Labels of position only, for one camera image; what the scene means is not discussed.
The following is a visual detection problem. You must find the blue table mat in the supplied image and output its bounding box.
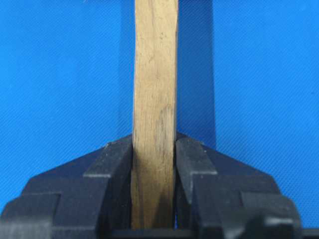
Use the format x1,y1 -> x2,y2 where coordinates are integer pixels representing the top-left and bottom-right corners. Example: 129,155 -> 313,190
0,0 -> 319,228

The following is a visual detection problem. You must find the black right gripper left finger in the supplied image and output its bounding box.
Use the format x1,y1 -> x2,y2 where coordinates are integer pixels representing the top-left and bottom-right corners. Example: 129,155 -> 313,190
0,136 -> 133,239

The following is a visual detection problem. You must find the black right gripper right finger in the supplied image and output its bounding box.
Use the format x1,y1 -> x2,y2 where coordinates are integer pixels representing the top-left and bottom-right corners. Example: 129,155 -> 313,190
175,133 -> 303,239

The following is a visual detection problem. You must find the wooden mallet hammer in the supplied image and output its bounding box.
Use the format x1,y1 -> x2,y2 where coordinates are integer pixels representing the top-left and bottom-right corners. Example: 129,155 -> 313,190
131,0 -> 178,230

